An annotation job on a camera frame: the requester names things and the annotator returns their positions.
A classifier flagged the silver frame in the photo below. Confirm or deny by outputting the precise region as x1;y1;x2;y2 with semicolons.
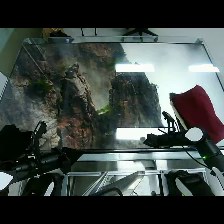
6;35;224;197

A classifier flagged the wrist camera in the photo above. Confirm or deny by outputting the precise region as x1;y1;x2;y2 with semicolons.
31;120;49;158
161;110;180;135

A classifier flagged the black garment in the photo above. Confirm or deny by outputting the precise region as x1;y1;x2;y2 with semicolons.
0;124;35;162

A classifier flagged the black cable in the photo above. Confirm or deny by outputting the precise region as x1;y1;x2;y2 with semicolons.
181;145;211;169

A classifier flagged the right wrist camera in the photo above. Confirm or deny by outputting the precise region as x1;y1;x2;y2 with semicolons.
161;110;180;135

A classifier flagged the red garment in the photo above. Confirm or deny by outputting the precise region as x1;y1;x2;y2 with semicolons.
168;84;224;145

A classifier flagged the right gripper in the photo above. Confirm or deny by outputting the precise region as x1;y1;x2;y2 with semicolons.
143;132;184;149

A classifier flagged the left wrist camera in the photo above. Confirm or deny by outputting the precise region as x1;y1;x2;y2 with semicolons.
31;120;49;158

